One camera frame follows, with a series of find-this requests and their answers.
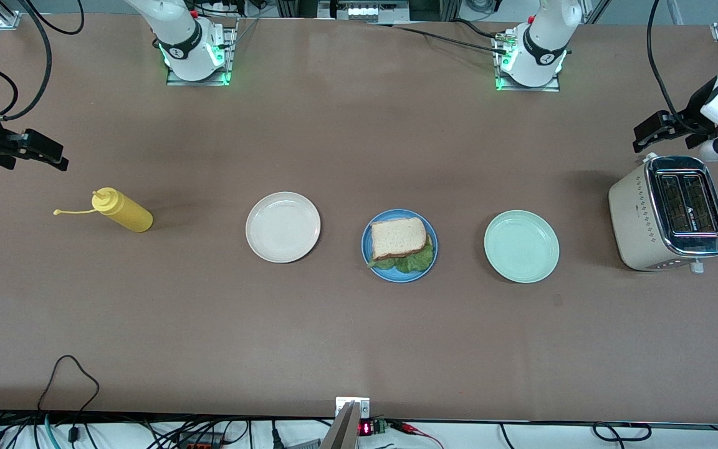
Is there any yellow mustard squeeze bottle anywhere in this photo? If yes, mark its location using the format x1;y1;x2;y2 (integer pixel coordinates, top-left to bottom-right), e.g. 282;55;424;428
54;187;154;233

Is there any brown bread slice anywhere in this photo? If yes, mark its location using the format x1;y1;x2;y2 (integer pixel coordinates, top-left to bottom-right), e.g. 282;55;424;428
371;218;428;261

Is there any green lettuce leaf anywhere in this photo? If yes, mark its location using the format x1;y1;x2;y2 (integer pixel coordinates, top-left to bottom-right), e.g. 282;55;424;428
367;236;436;274

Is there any light green round plate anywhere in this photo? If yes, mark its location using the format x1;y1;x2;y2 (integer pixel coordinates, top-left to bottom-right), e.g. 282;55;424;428
484;210;560;284

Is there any beige round plate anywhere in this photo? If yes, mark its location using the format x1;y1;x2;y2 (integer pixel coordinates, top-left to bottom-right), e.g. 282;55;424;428
246;191;322;263

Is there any blue round plate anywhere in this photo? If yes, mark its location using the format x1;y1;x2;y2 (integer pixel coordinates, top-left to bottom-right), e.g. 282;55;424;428
361;209;439;284

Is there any beige chrome toaster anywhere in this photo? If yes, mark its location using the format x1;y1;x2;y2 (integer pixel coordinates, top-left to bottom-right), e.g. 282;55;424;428
608;153;718;275

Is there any grey lit control box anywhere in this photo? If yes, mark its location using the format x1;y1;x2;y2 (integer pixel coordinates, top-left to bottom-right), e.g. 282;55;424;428
318;0;409;22

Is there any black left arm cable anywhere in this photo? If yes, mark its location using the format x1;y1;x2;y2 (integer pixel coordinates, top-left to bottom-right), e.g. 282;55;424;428
647;0;687;119

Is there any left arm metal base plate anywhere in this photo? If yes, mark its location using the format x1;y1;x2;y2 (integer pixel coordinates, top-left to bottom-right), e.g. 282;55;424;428
495;31;562;93

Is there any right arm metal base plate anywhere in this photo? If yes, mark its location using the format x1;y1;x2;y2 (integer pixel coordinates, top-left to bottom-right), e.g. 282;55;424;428
166;19;238;87

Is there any thin black looped cable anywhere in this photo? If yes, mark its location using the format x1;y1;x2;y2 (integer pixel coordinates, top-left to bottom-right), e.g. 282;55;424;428
38;355;100;412

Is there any thick black table cable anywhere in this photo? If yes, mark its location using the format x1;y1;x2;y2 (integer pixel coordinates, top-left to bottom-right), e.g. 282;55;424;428
365;22;509;54

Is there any black coiled cable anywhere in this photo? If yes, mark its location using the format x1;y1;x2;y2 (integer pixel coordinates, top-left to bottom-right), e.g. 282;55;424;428
593;423;653;442

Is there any red clip lead wire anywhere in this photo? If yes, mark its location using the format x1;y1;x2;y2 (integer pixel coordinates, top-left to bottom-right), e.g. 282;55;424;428
390;421;444;449

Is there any white metal bracket plate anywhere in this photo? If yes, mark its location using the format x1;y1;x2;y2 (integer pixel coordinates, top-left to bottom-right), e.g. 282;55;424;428
336;397;371;420

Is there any grey aluminium camera post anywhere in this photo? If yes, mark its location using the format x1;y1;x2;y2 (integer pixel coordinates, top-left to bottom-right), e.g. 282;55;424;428
318;402;360;449

